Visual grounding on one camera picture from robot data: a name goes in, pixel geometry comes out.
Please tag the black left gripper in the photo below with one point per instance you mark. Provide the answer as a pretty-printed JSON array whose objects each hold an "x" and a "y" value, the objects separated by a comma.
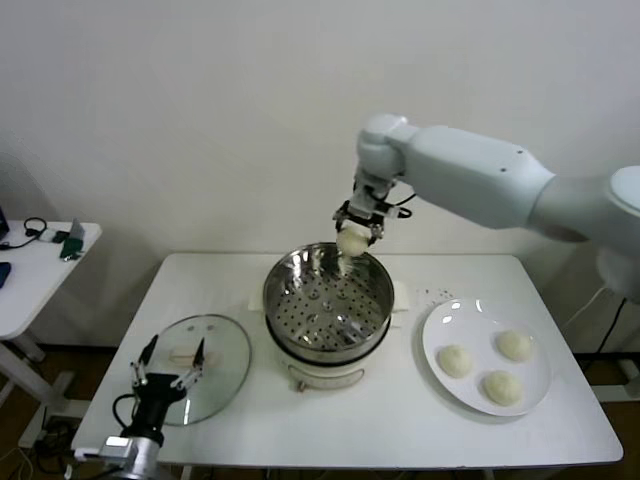
[{"x": 155, "y": 405}]

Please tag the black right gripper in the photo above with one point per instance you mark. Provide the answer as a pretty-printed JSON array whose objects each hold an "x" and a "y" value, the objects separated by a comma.
[{"x": 365, "y": 212}]

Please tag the white steamed baozi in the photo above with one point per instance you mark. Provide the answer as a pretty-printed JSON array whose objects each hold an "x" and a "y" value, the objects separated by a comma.
[
  {"x": 502, "y": 387},
  {"x": 514, "y": 345},
  {"x": 352, "y": 242},
  {"x": 455, "y": 361}
]

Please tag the round glass pot lid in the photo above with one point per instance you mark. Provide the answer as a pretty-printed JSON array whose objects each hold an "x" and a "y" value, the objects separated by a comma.
[{"x": 227, "y": 360}]

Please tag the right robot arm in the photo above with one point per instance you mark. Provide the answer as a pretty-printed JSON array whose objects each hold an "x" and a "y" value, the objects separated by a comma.
[{"x": 475, "y": 170}]

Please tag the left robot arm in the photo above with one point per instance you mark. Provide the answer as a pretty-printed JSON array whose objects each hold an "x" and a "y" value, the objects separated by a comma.
[{"x": 135, "y": 457}]

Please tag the perforated steel steamer basket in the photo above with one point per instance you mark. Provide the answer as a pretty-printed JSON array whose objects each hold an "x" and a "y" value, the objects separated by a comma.
[{"x": 300, "y": 280}]

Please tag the scattered brown crumbs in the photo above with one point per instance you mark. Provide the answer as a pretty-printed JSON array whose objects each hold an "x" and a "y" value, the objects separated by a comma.
[{"x": 426, "y": 291}]

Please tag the round white plate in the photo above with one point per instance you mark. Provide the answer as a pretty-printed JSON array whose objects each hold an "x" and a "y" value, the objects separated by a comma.
[{"x": 445, "y": 320}]

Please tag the green object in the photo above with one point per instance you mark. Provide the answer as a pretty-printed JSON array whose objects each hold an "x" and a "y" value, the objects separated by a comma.
[{"x": 71, "y": 248}]

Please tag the white side table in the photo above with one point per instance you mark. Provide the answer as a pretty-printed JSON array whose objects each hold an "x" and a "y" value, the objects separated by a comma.
[{"x": 35, "y": 290}]

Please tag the white electric cooker pot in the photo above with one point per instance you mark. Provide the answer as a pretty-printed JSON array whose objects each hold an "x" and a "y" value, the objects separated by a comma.
[{"x": 325, "y": 372}]

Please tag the grey triangular stand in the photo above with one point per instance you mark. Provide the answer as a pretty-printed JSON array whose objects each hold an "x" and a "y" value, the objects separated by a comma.
[{"x": 77, "y": 230}]

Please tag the small black device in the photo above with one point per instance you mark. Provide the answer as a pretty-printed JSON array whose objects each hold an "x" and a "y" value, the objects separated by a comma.
[{"x": 61, "y": 237}]

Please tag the small white device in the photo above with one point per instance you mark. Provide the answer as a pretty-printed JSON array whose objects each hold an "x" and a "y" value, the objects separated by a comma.
[{"x": 47, "y": 236}]

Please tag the blue object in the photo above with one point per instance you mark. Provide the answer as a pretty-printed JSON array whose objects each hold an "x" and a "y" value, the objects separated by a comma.
[{"x": 4, "y": 275}]

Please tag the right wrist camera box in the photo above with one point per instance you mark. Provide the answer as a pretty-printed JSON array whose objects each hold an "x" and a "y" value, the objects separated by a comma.
[{"x": 372, "y": 192}]

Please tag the white desk foot frame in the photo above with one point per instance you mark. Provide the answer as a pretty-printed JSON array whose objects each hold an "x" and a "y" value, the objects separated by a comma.
[{"x": 631, "y": 372}]

